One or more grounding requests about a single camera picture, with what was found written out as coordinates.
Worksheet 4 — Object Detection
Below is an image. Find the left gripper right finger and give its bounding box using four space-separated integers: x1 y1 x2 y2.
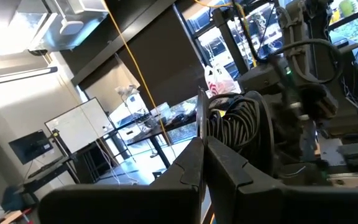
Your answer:
204 136 358 224

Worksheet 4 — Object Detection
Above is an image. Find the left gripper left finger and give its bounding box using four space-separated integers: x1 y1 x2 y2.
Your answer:
38 136 205 224

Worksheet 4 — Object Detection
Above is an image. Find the black round cord spool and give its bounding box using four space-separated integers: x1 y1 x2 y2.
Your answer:
196 88 275 177

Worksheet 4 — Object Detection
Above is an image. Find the white plastic bag red print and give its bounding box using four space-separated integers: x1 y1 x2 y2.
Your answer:
204 63 241 96

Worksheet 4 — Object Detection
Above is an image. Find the black side desk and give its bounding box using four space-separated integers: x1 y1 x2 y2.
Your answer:
116 113 198 170

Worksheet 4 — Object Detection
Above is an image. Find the black monitor cart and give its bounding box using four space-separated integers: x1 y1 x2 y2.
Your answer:
22 154 80 203

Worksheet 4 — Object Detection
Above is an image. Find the whiteboard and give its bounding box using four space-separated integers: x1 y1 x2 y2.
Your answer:
44 97 115 154

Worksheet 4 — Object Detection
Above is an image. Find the black monitor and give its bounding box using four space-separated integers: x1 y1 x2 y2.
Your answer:
8 129 55 165

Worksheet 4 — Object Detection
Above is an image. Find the wooden workbench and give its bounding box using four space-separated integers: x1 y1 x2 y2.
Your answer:
0 210 24 224

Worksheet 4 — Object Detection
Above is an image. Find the white floor cable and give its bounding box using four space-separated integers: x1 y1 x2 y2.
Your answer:
94 139 130 186

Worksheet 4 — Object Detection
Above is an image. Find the silver mounting bracket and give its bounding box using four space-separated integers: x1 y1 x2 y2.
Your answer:
318 136 345 166

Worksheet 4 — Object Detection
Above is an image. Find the yellow hanging cable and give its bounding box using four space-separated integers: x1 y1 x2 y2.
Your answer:
103 0 175 156

